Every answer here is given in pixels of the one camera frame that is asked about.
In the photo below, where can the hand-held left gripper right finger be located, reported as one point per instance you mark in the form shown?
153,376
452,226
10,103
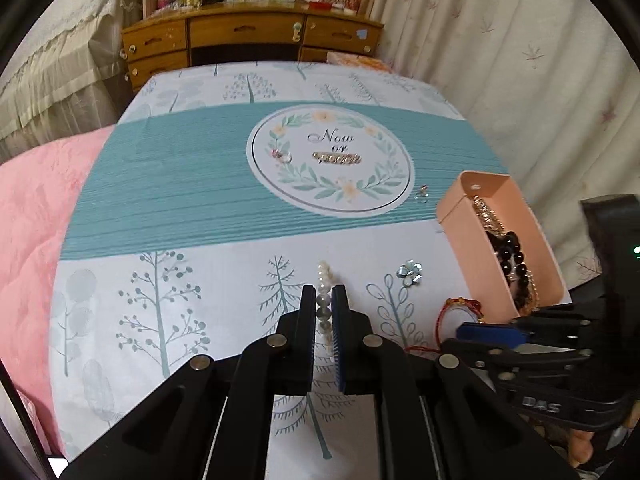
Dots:
340,340

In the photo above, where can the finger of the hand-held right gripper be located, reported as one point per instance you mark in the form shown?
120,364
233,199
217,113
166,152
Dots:
485,332
500,360

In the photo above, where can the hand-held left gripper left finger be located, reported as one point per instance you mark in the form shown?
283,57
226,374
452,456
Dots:
306,350

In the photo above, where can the pink plastic tray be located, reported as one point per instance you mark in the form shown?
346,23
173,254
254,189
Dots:
452,207

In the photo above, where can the person's right hand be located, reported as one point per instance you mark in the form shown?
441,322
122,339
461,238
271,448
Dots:
585,447

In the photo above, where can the rhinestone flower brooch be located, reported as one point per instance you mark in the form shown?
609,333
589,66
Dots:
410,272

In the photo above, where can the small crystal earring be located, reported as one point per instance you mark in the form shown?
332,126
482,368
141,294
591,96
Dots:
422,195

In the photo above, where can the gold hair clip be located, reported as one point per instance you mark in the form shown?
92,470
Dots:
336,157

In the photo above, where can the tree print cloth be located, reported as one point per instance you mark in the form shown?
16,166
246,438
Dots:
200,185

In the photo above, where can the white leaf print curtain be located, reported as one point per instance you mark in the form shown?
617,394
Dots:
500,60

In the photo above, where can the orange print box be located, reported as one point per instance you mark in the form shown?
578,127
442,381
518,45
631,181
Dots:
360,62

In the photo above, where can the pink blanket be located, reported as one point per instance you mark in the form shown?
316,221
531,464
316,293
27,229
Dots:
35,240

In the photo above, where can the wooden desk with drawers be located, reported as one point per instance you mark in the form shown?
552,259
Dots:
240,30

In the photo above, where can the small red box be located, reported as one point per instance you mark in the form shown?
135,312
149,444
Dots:
320,5

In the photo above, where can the lace covered piano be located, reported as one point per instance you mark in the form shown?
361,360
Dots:
55,50

